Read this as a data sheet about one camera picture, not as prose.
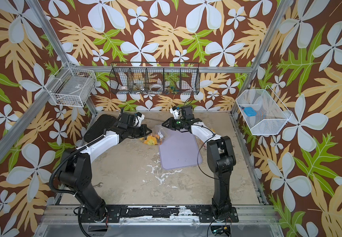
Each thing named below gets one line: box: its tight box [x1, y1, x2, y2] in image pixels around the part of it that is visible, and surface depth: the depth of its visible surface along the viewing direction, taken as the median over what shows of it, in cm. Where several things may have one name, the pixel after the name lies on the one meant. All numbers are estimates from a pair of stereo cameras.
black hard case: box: [83, 114, 118, 143], surface depth 107 cm
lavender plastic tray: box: [158, 128, 203, 170], surface depth 99 cm
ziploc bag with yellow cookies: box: [139, 124, 170, 146], surface depth 95 cm
